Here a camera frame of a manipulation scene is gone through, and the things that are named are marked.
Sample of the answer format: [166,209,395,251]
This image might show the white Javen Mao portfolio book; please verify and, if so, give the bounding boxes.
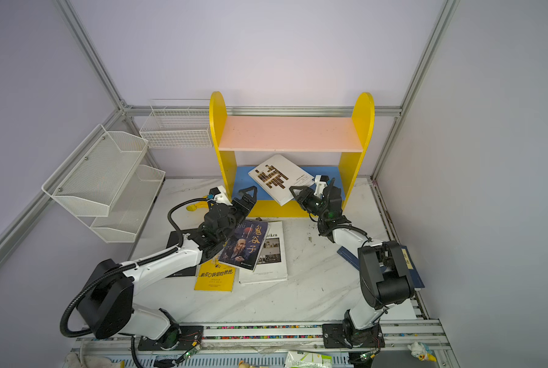
[249,154,314,205]

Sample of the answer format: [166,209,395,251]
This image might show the dark purple portrait book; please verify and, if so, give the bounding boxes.
[218,220,269,271]

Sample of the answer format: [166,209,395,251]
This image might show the white Chokladfabriken book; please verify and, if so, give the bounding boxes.
[239,222,288,285]

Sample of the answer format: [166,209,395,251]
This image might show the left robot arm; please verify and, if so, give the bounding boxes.
[59,186,257,348]

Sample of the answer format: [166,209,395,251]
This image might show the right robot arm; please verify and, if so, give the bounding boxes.
[290,179,415,347]

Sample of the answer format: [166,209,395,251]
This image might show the yellow banana bunch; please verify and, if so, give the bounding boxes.
[186,196,216,212]

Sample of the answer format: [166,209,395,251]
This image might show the black book white characters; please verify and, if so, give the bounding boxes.
[167,231,203,278]

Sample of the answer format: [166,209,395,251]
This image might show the yellow paperback book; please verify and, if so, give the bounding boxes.
[194,259,236,292]

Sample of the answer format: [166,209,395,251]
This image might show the blue book yellow label near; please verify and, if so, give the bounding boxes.
[337,247,360,271]

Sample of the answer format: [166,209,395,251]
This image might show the blue book yellow label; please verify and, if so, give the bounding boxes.
[401,245,425,291]
[337,247,360,271]

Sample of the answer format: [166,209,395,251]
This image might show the yellow pink blue bookshelf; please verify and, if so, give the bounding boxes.
[209,91,375,209]

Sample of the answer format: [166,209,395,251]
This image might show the blue book yellow label far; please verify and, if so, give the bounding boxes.
[401,245,425,291]

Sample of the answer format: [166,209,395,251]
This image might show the white mesh two-tier rack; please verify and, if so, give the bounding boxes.
[42,125,165,243]

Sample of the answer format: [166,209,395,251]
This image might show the white green carton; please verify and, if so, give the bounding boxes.
[284,351,332,368]

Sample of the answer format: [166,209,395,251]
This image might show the small toy figure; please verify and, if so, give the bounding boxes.
[407,341,438,362]

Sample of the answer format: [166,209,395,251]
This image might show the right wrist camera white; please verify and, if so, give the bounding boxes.
[314,175,329,199]

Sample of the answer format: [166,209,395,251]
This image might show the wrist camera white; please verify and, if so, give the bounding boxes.
[314,175,329,199]
[206,186,232,205]

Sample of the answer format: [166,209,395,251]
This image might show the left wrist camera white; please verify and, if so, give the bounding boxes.
[206,186,232,205]

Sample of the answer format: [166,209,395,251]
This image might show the white wire basket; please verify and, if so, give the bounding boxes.
[139,99,213,149]

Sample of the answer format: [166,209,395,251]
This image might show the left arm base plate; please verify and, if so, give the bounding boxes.
[137,325,204,351]

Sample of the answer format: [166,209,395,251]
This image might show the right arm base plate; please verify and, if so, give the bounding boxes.
[322,324,385,349]

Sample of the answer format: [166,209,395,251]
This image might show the aluminium front rail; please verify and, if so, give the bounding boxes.
[71,319,459,367]

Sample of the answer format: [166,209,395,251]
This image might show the black corrugated cable left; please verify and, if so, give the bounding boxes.
[59,197,210,339]

